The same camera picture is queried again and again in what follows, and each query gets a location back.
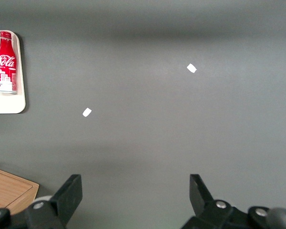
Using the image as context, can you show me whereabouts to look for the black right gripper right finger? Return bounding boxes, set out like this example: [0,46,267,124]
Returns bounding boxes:
[181,174,286,229]

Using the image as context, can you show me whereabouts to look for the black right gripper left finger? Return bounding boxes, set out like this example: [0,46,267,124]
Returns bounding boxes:
[0,174,83,229]

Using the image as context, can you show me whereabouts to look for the wooden tray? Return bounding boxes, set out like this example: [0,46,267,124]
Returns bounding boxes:
[0,166,40,215]

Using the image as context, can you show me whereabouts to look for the white plastic tray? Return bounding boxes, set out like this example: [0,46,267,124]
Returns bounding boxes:
[0,30,26,115]

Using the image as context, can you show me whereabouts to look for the red Coca-Cola bottle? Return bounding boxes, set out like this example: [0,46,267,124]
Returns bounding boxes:
[0,31,18,94]

